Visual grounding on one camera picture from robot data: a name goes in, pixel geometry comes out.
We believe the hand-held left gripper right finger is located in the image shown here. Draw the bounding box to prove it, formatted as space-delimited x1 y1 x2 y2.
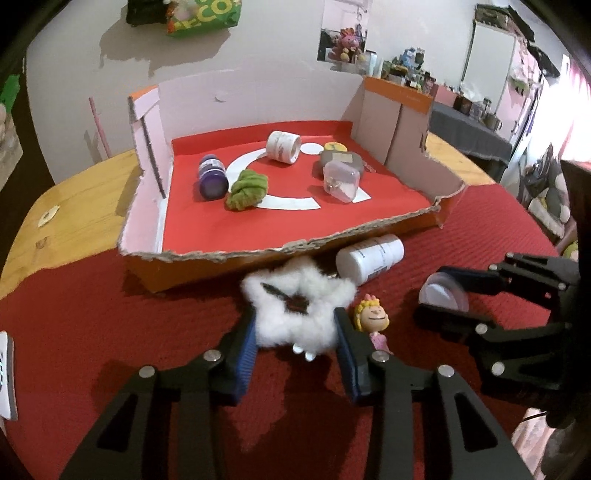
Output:
333 307 532 480

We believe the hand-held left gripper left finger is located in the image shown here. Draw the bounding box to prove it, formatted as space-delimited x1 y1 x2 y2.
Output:
60 305 259 480

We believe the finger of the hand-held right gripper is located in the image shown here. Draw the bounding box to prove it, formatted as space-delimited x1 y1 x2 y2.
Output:
434 253 578 305
413 300 573 398

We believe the white fluffy scrunchie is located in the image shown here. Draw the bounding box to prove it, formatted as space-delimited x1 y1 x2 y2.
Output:
242 258 357 361

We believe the orange cardboard box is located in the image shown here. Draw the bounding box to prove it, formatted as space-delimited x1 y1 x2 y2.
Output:
117 69 466 294

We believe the clear pink plastic container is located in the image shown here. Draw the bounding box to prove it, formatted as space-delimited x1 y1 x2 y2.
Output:
322 160 362 204

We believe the green scrunchie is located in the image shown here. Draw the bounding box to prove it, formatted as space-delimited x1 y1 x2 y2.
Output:
225 169 269 212

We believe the grey brown pouch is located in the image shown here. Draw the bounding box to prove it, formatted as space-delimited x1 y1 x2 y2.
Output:
318 150 366 178

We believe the dark blue bottle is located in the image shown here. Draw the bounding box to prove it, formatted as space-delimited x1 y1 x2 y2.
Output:
198 154 229 200

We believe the blonde doll figurine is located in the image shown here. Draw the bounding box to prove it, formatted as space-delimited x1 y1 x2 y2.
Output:
353 294 393 355

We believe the white plastic bottle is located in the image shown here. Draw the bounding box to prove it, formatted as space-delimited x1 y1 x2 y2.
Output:
335 234 405 283

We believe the pile of plush toys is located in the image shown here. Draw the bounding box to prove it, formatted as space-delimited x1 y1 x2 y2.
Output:
526 143 580 259

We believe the grey covered table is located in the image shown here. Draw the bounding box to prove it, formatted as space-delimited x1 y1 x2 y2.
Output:
427 102 513 183

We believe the red table cloth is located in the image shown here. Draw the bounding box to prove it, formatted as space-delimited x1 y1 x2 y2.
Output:
0 182 578 480

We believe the white tape roll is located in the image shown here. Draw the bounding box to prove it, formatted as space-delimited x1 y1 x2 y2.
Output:
266 130 302 164

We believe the clutter of small jars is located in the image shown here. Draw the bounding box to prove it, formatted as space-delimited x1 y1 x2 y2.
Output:
369 46 504 132

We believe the white cabinet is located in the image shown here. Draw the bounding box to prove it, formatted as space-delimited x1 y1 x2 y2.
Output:
457 4 541 139

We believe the white flat device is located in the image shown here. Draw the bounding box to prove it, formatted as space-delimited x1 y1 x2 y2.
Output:
0 331 19 422

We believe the pink plush toy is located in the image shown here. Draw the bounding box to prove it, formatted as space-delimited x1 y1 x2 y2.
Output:
329 28 365 63

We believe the pink stick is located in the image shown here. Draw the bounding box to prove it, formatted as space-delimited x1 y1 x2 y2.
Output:
89 97 112 158

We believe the hanging paper sheet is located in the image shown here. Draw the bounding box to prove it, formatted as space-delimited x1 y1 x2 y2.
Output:
0 124 24 190

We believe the green snack bag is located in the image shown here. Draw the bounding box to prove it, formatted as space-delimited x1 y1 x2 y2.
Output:
166 0 243 38

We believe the green plush toy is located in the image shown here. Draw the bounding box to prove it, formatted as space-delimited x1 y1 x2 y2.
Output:
0 74 21 112

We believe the dark hanging bag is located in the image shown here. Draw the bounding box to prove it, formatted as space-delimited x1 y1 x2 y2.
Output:
126 0 174 27

